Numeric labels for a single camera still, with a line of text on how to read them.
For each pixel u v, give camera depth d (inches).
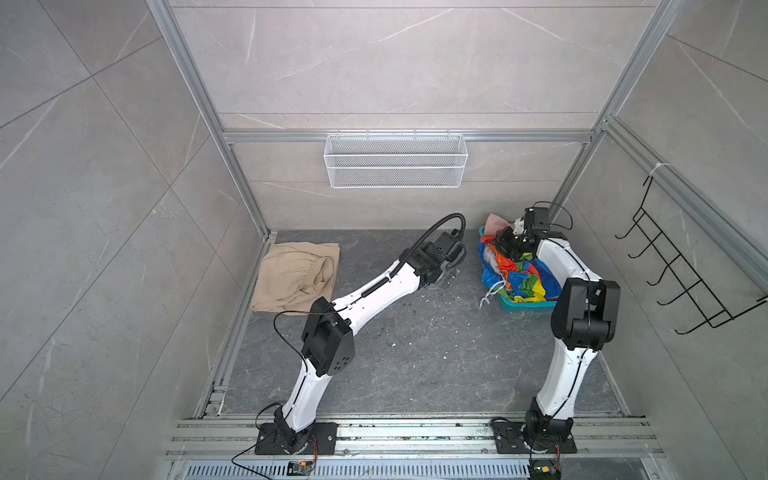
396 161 39.6
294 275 39.9
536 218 30.7
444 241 25.5
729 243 21.7
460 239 29.4
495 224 41.0
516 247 33.8
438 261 24.9
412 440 29.4
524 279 37.5
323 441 28.8
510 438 28.8
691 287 24.6
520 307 34.6
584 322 21.8
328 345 20.5
